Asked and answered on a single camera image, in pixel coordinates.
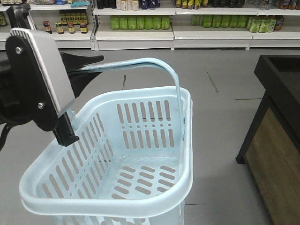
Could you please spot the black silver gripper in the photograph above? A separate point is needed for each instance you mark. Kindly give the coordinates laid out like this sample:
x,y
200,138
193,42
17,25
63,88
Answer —
x,y
38,83

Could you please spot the light blue plastic basket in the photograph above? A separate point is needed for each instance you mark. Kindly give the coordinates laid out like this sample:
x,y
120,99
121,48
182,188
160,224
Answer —
x,y
132,163

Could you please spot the red-lid brown jar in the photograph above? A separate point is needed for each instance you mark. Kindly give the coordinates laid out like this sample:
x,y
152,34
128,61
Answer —
x,y
83,28

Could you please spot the small red-lid jar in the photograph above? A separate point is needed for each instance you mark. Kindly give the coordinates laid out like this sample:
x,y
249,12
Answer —
x,y
71,28

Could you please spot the yellow-label sauce jar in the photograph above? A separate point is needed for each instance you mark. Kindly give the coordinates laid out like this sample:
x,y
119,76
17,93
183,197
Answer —
x,y
59,28

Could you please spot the white store shelf unit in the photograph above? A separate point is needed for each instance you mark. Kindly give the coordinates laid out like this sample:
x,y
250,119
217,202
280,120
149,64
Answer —
x,y
181,34

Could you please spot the red-lid dark sauce jar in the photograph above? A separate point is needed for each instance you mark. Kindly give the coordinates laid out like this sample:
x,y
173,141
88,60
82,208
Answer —
x,y
47,27

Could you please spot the green bottle row centre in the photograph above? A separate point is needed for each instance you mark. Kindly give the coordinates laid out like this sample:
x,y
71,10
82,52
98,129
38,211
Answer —
x,y
142,22

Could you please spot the green bottle row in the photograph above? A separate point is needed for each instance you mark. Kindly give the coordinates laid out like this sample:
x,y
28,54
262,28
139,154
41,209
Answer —
x,y
254,24
142,22

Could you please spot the green bottle row right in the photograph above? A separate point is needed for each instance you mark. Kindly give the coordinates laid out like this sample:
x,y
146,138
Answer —
x,y
254,24

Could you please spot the black wooden produce stand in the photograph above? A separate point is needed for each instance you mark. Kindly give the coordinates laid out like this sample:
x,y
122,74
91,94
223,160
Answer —
x,y
271,148

